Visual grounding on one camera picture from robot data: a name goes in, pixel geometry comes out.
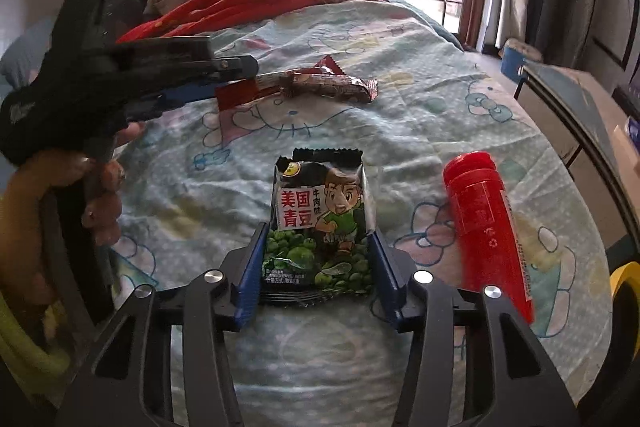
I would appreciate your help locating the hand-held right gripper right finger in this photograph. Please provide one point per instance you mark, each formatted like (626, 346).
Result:
(387, 277)

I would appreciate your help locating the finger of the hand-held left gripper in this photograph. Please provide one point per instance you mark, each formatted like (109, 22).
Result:
(167, 96)
(190, 57)

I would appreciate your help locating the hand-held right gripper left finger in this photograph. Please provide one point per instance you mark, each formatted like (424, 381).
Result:
(250, 277)

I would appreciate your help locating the red foil wrapper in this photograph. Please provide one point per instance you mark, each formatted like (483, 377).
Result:
(235, 96)

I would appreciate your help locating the green pea snack packet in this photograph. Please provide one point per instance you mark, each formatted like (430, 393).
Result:
(320, 217)

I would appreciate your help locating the long red-brown snack wrapper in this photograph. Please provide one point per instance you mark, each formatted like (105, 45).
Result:
(330, 86)

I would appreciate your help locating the person's left hand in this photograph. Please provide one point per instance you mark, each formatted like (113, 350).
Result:
(25, 217)

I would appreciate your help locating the red floral blanket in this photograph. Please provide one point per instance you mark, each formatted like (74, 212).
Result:
(225, 2)

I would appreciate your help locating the red cylindrical bottle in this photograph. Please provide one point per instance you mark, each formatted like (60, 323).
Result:
(480, 227)

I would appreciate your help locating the yellow-green cloth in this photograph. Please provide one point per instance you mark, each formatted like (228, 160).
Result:
(25, 352)

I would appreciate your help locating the yellow tape roll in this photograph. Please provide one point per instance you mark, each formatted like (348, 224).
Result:
(625, 292)

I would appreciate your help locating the blue quilted bedspread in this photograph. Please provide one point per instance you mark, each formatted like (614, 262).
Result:
(425, 14)

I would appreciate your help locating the white coffee table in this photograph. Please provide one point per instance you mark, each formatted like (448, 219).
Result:
(575, 117)

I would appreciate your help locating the blue plastic bucket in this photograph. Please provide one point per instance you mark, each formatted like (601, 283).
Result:
(520, 59)

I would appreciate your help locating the blue tissue box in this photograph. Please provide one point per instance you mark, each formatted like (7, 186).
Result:
(633, 129)

